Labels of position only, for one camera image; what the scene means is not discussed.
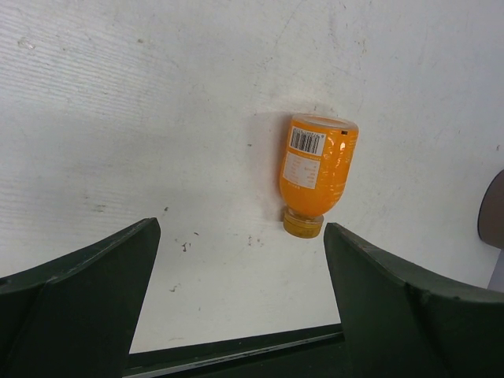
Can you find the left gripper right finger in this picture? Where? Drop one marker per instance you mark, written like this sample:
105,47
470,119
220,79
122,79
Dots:
402,320

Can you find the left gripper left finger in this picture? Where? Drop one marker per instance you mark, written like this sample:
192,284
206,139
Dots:
75,316

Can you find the short orange juice bottle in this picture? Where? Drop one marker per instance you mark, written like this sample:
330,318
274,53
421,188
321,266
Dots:
314,170

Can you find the brown round bin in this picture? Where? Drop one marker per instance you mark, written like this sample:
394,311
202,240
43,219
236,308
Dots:
490,217

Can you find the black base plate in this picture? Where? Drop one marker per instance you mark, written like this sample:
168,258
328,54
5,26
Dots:
309,352

